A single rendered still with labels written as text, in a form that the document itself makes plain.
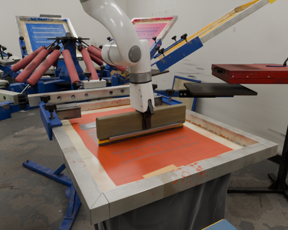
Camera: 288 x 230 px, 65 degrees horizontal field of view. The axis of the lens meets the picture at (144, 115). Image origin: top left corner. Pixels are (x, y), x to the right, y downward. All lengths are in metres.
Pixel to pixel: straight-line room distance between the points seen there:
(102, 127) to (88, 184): 0.26
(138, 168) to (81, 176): 0.17
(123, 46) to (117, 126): 0.27
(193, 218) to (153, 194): 0.34
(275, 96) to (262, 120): 0.32
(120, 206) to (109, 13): 0.47
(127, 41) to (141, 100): 0.21
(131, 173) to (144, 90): 0.27
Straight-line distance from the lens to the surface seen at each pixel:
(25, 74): 1.67
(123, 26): 0.64
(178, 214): 0.78
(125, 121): 0.77
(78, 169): 0.59
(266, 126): 2.92
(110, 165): 0.67
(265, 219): 2.12
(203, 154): 0.75
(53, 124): 0.89
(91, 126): 0.95
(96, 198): 0.49
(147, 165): 0.66
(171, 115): 0.87
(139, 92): 0.75
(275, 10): 2.85
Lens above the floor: 1.29
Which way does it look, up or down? 18 degrees down
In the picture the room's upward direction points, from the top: straight up
